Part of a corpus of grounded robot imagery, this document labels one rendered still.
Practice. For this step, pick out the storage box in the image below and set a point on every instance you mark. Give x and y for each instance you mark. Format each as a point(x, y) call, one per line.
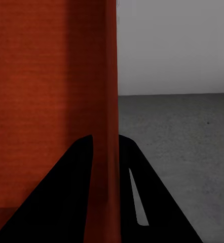
point(59, 83)

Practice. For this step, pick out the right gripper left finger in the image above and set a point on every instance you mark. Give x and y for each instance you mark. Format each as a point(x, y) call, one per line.
point(55, 212)

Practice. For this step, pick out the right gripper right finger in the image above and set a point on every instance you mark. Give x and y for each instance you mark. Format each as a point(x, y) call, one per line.
point(167, 222)

